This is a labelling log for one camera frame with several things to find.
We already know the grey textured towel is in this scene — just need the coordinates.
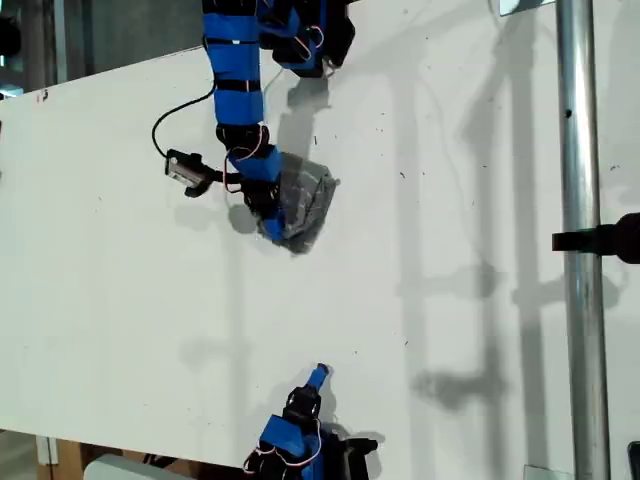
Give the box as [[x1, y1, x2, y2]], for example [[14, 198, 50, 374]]
[[254, 152, 342, 256]]

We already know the black clamp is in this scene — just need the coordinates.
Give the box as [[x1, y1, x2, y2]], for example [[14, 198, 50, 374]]
[[551, 212, 640, 265]]

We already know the short black camera stalk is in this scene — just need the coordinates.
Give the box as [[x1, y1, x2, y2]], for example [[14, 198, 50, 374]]
[[183, 167, 242, 199]]

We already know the black camera box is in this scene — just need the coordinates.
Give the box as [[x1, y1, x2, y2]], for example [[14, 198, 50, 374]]
[[342, 435, 380, 480], [164, 148, 209, 187]]

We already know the black camera cable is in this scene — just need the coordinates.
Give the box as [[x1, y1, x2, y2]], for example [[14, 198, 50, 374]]
[[151, 79, 221, 161]]

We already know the steel post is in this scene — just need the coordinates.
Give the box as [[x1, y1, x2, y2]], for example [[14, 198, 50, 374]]
[[554, 0, 612, 480]]

